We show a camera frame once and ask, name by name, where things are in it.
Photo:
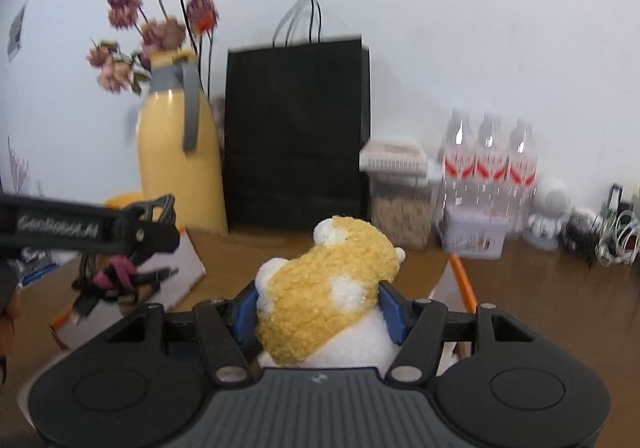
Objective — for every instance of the red cardboard box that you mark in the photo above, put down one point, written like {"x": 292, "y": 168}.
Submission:
{"x": 170, "y": 273}

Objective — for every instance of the clear nut container white lid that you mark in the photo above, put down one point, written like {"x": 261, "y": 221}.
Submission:
{"x": 400, "y": 198}

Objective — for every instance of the white printed tin box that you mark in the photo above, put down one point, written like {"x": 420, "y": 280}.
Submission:
{"x": 475, "y": 233}

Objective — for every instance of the dried pink rose bouquet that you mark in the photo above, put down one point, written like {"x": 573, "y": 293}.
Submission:
{"x": 160, "y": 33}

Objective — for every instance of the blue and white packets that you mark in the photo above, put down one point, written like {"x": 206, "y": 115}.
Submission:
{"x": 37, "y": 268}

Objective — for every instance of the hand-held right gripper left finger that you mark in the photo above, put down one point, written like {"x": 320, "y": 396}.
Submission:
{"x": 245, "y": 318}

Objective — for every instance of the white robot toy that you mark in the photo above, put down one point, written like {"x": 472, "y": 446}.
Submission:
{"x": 547, "y": 213}

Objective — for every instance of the clear water bottle red label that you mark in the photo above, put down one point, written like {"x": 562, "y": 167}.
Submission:
{"x": 521, "y": 168}
{"x": 457, "y": 163}
{"x": 490, "y": 163}

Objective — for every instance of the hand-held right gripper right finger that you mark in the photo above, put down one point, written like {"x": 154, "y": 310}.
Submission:
{"x": 392, "y": 315}

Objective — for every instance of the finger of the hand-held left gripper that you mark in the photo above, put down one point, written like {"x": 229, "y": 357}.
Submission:
{"x": 150, "y": 238}
{"x": 155, "y": 208}

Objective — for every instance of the purple dried flowers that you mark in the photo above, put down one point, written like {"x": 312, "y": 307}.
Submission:
{"x": 19, "y": 168}

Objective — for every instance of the wall poster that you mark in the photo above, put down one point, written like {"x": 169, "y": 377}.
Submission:
{"x": 17, "y": 30}

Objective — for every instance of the black paper bag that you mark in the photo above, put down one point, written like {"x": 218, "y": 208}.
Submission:
{"x": 300, "y": 138}

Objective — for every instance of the yellow thermos jug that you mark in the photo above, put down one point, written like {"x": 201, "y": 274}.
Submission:
{"x": 170, "y": 168}

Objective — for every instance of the yellow mug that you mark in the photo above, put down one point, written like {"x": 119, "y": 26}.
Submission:
{"x": 122, "y": 200}

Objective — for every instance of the yellow and white plush sheep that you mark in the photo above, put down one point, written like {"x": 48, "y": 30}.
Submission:
{"x": 325, "y": 293}

